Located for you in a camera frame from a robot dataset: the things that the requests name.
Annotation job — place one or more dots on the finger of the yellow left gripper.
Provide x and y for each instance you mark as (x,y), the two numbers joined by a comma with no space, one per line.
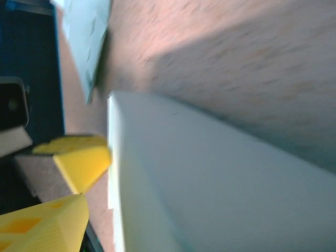
(78,162)

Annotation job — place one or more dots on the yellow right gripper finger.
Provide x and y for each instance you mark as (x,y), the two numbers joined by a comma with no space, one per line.
(44,228)

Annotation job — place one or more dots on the light blue paper box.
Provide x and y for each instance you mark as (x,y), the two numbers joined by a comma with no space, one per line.
(210,170)
(81,39)

